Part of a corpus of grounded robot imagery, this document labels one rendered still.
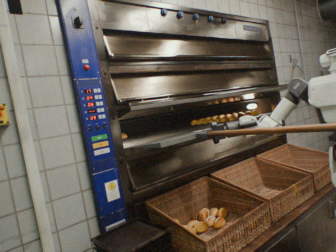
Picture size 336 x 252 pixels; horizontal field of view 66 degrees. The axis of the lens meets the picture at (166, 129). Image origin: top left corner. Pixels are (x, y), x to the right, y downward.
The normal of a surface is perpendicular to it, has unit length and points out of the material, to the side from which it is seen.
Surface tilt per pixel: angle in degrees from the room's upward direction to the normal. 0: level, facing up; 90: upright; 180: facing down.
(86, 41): 90
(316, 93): 90
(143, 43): 70
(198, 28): 90
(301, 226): 90
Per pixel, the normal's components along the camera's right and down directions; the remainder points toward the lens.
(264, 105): -0.77, 0.17
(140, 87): 0.52, -0.40
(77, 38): 0.61, -0.07
